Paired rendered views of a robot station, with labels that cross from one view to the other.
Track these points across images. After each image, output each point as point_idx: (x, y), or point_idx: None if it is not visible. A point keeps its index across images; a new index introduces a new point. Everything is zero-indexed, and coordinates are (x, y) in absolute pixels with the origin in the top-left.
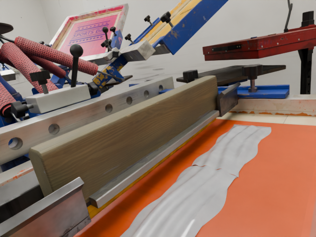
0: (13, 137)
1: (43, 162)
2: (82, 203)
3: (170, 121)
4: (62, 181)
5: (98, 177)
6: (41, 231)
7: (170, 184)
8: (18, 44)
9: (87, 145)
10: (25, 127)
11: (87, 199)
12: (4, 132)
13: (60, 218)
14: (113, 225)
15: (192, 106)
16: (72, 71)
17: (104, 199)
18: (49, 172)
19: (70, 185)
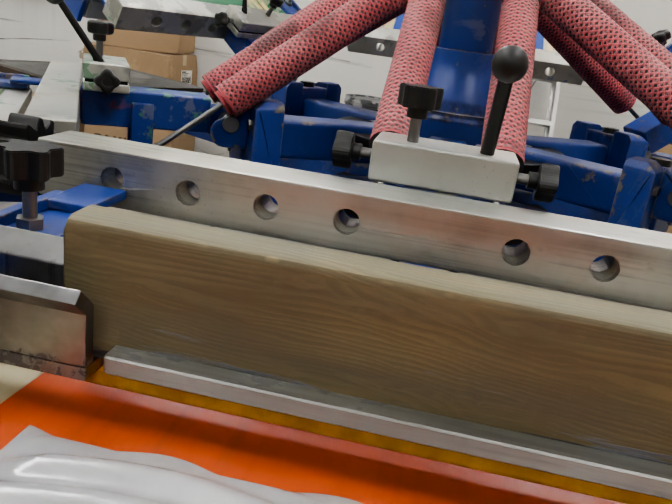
0: (267, 194)
1: (64, 233)
2: (79, 338)
3: (417, 357)
4: (81, 282)
5: (146, 327)
6: (9, 321)
7: (278, 484)
8: (547, 2)
9: (144, 256)
10: (294, 186)
11: (111, 345)
12: (258, 176)
13: (39, 329)
14: (121, 428)
15: (563, 380)
16: (489, 114)
17: (118, 366)
18: (67, 254)
19: (57, 292)
